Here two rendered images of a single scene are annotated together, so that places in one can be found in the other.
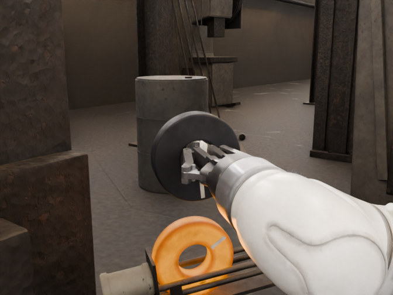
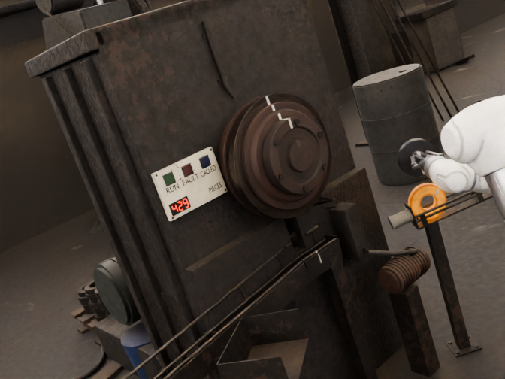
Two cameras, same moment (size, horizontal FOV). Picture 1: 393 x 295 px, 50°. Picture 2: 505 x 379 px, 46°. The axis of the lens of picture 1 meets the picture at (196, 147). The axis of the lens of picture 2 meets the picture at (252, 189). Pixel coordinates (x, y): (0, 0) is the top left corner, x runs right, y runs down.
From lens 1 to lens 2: 176 cm
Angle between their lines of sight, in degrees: 18
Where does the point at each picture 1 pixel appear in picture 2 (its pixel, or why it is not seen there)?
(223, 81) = (445, 34)
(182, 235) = (419, 192)
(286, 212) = (439, 171)
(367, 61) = not seen: outside the picture
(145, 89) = (365, 94)
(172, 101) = (392, 99)
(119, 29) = not seen: hidden behind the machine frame
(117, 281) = (396, 217)
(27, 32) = (328, 122)
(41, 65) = (335, 133)
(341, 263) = (453, 179)
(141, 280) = (406, 215)
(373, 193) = not seen: outside the picture
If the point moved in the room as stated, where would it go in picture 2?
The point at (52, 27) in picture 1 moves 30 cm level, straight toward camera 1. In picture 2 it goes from (336, 115) to (352, 124)
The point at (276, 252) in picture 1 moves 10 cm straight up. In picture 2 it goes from (439, 181) to (432, 153)
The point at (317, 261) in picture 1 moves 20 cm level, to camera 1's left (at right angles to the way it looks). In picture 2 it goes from (448, 180) to (388, 193)
